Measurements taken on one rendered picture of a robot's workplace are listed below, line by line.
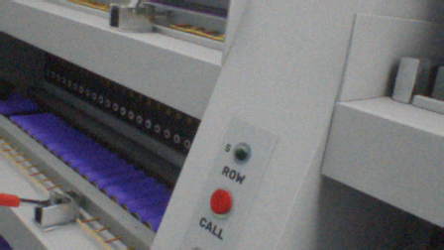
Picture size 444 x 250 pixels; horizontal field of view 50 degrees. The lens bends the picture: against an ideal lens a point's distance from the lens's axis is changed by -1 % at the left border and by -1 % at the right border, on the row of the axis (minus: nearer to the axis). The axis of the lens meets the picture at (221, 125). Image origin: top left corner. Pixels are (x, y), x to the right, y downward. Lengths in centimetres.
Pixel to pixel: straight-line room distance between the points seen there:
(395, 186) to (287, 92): 9
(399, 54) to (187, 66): 15
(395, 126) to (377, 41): 6
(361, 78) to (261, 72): 7
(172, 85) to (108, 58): 10
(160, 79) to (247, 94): 10
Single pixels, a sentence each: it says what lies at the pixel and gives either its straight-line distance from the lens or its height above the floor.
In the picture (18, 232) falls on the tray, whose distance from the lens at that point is 52.
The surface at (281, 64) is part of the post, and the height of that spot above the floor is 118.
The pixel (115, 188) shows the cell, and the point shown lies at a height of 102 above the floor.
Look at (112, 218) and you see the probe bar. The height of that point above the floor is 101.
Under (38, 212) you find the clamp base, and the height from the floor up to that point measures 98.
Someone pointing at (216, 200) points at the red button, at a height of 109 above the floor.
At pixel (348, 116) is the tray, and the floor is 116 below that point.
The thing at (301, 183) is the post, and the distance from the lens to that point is 28.
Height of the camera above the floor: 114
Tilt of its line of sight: 2 degrees down
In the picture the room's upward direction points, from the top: 22 degrees clockwise
